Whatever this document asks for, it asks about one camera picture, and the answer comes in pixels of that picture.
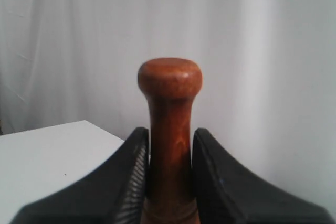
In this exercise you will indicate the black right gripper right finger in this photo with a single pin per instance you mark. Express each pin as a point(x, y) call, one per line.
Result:
point(227, 192)

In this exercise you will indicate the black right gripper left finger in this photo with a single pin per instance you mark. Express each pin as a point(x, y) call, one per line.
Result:
point(113, 193)

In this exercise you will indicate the dark wooden pestle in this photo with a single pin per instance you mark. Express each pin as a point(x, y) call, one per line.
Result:
point(170, 86)

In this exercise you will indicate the white backdrop curtain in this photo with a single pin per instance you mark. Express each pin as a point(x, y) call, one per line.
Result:
point(268, 67)

